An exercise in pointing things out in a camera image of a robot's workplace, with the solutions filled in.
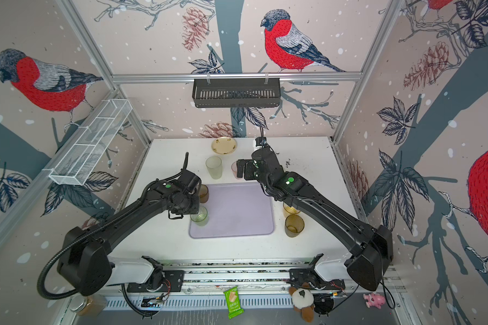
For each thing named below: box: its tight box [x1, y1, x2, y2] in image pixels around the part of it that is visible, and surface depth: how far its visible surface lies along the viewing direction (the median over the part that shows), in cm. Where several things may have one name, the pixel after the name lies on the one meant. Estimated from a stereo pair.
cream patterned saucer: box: [210, 136, 238, 156], surface depth 121 cm
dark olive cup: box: [284, 213, 305, 238], surface depth 84 cm
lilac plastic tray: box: [189, 182, 274, 239], surface depth 91 cm
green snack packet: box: [222, 286, 245, 320], surface depth 70 cm
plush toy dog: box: [288, 282, 315, 323], surface depth 69 cm
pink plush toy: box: [362, 293, 386, 310], surface depth 69 cm
